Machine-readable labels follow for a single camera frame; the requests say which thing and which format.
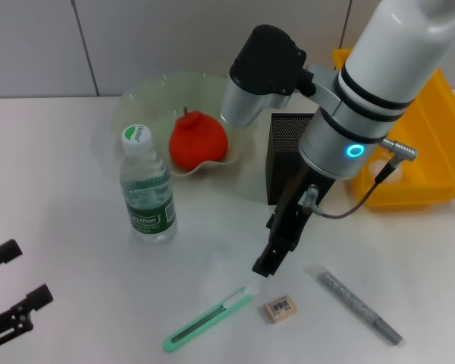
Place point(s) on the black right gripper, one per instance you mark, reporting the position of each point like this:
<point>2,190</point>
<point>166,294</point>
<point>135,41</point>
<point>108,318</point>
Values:
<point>292,220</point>

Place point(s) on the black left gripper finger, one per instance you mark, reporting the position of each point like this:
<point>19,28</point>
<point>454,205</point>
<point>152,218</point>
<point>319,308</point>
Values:
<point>38,297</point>
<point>7,252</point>

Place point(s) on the mint green utility knife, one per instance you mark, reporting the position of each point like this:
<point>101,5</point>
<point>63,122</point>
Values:
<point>212,312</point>

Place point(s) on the clear green-label water bottle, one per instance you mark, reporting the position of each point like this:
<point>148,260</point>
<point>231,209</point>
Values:
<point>148,197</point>

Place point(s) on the red-orange toy orange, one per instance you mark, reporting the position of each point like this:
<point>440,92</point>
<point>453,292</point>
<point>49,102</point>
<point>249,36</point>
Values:
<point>197,140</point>

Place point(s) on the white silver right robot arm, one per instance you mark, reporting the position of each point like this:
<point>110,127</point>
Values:
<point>383,76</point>

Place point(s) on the beige barcode eraser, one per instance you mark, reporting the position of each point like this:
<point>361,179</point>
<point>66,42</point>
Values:
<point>280,308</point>

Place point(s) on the grey marker pen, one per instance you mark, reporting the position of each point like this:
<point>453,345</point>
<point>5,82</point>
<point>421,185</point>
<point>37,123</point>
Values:
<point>349,299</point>

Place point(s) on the black mesh pen holder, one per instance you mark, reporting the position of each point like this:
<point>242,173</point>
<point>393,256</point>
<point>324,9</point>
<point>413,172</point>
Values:
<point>284,132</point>

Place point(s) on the translucent green fruit bowl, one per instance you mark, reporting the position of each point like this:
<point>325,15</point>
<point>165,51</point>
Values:
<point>155,95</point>

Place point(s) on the yellow plastic bin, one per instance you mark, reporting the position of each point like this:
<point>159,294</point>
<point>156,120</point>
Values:
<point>436,113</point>

